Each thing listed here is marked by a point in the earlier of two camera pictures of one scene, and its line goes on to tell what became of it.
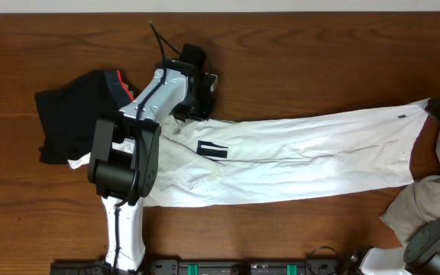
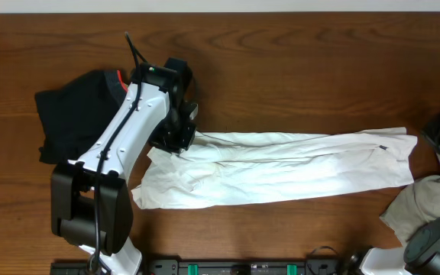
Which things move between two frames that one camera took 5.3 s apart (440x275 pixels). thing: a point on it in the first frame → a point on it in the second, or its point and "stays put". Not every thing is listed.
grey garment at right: [431, 198] stays put
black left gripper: [199, 98] → [172, 140]
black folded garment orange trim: [69, 109] stays put
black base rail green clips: [217, 266] stays put
